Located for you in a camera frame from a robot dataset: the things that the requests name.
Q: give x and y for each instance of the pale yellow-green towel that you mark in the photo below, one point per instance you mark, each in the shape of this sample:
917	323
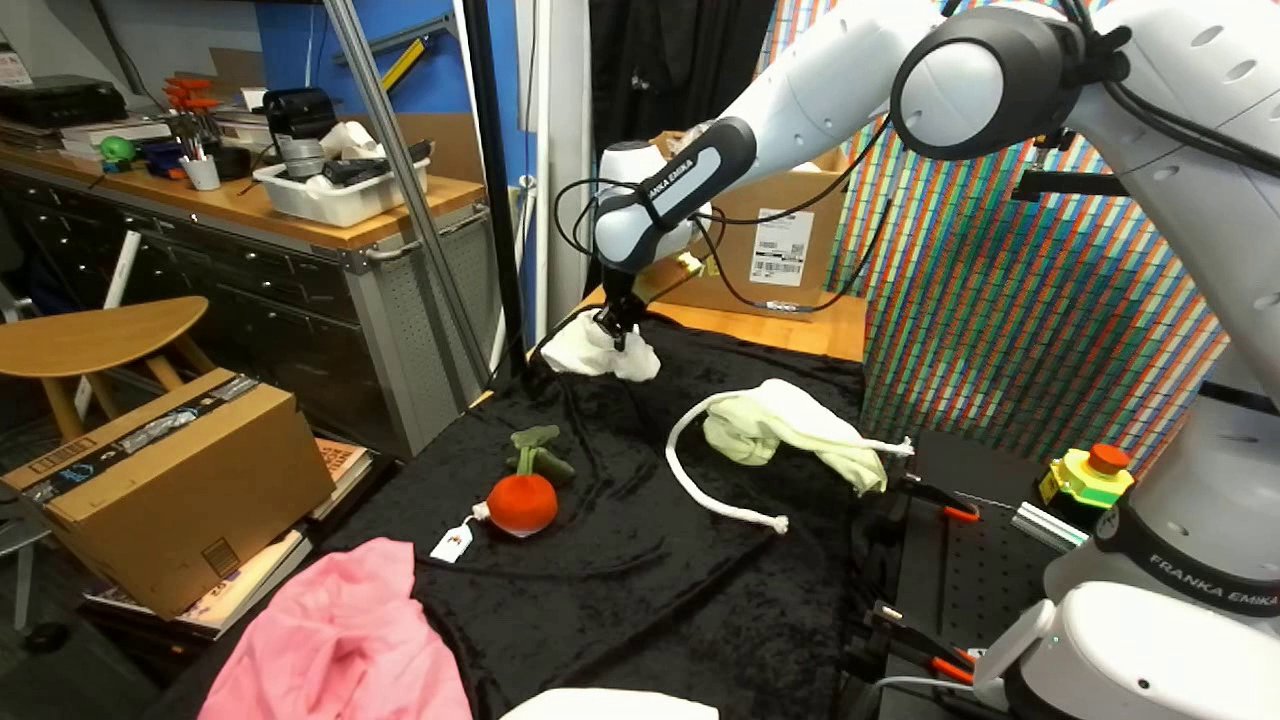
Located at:
801	420

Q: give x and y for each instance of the black cylindrical device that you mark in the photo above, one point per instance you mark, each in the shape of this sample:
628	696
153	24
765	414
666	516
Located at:
300	120

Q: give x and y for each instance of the wooden stool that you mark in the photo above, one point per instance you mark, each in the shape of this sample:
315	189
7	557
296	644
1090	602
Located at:
95	342

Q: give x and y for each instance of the cream peach t-shirt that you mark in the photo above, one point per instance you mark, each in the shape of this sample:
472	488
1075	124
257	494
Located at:
604	706

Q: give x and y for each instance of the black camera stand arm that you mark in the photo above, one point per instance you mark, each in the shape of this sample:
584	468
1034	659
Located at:
1064	185

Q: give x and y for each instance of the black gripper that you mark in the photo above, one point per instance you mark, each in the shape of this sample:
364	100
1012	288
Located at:
624	296

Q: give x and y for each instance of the yellow red emergency stop button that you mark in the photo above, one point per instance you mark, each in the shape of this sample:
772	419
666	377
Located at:
1090	483

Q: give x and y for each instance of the white towel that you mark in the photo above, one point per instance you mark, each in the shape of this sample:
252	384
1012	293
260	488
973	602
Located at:
581	348

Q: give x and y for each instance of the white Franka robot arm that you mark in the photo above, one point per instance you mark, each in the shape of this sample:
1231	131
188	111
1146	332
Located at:
1203	134

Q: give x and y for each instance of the silver metal pole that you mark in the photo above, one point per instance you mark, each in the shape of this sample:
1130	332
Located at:
404	185

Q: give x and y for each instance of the black flat case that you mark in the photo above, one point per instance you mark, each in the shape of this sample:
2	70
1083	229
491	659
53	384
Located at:
60	106

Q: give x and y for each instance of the light wooden board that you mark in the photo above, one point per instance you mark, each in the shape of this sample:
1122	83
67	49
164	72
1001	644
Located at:
801	332

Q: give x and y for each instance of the white plastic bin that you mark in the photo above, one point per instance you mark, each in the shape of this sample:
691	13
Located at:
333	203

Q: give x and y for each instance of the white cup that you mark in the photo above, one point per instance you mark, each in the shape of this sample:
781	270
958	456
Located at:
203	174

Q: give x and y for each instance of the pink t-shirt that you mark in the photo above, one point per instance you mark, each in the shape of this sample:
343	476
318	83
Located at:
333	641

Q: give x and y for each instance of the black curtain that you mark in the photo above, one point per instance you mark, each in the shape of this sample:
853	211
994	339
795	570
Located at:
654	67

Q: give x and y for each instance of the black vertical pole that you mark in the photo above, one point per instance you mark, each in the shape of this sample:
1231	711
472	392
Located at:
484	174

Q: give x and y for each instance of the cardboard box with labels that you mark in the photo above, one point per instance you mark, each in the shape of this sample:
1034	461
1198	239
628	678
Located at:
801	254

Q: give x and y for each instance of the cardboard box with black tape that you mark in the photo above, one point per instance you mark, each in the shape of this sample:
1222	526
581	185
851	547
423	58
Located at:
172	507

